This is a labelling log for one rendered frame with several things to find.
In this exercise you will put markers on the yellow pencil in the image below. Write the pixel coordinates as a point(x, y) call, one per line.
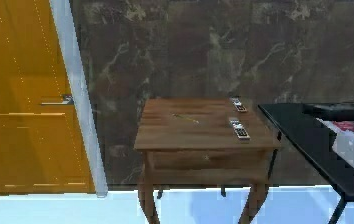
point(186, 118)

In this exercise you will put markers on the brown wooden side table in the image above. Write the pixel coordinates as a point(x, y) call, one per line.
point(198, 140)

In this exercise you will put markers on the grey remote control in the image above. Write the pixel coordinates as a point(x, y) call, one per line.
point(239, 128)
point(239, 104)

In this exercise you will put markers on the black table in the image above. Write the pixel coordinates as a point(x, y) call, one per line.
point(315, 143)

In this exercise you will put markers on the orange room door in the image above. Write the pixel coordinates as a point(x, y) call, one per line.
point(25, 100)

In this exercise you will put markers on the white box with red top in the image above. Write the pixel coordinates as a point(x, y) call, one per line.
point(350, 141)

